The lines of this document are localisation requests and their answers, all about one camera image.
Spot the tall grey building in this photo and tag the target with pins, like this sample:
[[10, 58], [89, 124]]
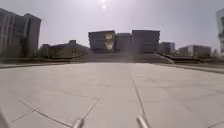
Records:
[[18, 33]]

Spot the wide stone stairway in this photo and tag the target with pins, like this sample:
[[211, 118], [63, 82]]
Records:
[[123, 57]]

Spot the pale tall building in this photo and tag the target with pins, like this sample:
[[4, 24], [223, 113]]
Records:
[[221, 30]]

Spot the low dark building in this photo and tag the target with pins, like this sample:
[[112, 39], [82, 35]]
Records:
[[65, 49]]

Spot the dark blocky building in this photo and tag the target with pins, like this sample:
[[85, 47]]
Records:
[[123, 41]]

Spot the low grey building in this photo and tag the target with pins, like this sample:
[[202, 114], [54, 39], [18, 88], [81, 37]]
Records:
[[196, 51]]

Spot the pale stone slab plaza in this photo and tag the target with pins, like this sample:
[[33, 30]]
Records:
[[110, 86]]

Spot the robot's own part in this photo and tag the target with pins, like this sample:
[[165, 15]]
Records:
[[143, 122], [79, 123]]

